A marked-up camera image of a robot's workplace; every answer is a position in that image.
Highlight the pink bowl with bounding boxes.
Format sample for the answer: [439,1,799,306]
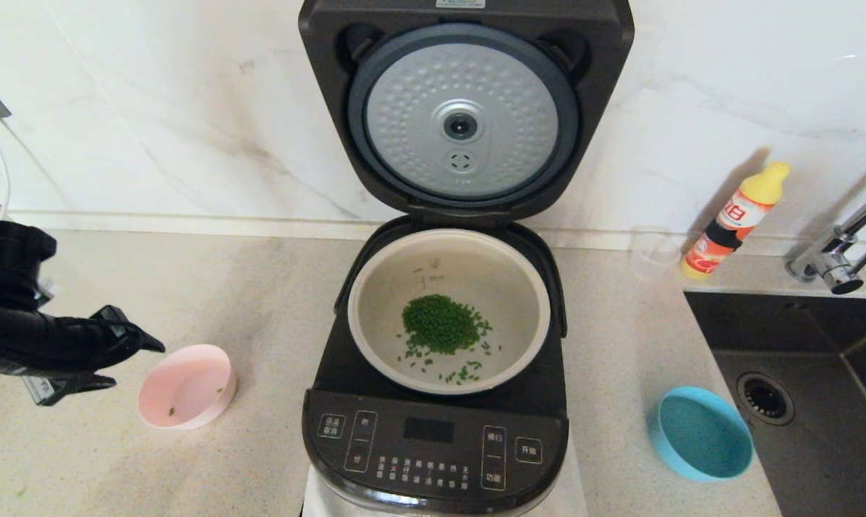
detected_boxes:
[137,343,237,430]

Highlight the green pellets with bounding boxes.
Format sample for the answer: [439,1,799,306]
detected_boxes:
[397,293,504,386]

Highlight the black rice cooker body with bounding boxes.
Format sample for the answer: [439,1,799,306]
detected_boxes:
[302,215,570,517]

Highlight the beige inner pot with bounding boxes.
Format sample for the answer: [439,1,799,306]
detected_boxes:
[347,228,552,396]

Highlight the light blue bowl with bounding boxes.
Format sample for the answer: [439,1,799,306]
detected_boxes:
[646,386,754,482]

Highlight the clear plastic cup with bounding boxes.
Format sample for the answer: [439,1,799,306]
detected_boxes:
[630,228,683,282]

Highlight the orange bottle with yellow cap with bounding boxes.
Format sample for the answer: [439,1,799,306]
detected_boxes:
[680,162,791,281]

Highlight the round sink drain strainer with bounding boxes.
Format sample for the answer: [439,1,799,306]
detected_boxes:
[736,372,796,427]

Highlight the stainless steel sink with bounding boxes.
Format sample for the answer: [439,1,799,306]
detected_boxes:
[684,291,866,517]

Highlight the chrome faucet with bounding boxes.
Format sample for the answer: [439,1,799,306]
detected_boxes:
[786,180,866,296]

